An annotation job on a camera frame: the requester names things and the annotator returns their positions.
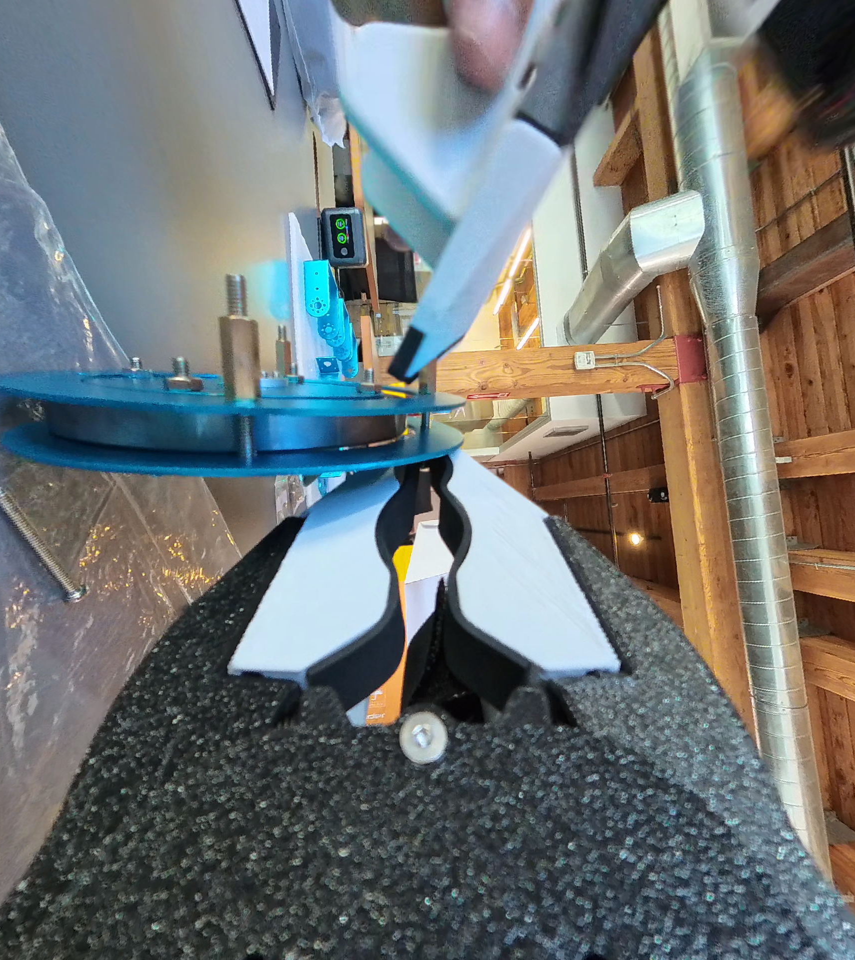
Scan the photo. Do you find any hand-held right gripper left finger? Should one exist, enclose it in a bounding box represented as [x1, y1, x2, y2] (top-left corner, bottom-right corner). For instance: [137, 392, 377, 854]
[228, 465, 429, 710]

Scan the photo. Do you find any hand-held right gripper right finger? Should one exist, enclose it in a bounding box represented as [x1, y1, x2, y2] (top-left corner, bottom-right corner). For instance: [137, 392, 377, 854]
[405, 450, 621, 725]

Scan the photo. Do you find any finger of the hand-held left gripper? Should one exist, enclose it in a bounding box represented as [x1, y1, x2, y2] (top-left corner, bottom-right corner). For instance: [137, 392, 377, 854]
[386, 118, 573, 381]

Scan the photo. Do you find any blue round metal turntable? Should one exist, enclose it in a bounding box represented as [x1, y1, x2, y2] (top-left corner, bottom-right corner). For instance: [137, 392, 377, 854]
[0, 371, 468, 479]

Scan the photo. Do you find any person's left hand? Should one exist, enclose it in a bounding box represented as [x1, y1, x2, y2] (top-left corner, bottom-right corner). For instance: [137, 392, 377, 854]
[331, 0, 535, 93]

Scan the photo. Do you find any black device green display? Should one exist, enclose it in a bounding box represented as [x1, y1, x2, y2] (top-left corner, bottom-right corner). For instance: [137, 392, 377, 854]
[320, 207, 367, 267]

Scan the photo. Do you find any wooden column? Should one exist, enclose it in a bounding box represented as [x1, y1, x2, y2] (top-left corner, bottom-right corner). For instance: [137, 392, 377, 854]
[435, 336, 706, 400]

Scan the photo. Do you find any white tray with blue parts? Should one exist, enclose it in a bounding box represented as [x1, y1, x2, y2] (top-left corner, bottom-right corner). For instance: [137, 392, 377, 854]
[287, 210, 327, 376]

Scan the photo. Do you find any long metal screw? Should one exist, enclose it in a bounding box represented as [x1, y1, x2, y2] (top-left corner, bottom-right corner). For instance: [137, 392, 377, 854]
[0, 486, 90, 603]

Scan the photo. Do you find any large clear plastic bag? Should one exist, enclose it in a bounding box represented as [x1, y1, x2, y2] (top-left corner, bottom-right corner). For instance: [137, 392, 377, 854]
[0, 22, 249, 901]

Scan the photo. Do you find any blue metal bracket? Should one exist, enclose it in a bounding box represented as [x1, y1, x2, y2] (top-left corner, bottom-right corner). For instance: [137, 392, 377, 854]
[321, 300, 361, 378]
[303, 258, 340, 320]

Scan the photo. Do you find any silver spiral air duct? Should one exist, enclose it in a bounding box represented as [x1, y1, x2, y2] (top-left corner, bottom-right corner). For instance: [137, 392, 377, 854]
[562, 0, 834, 879]

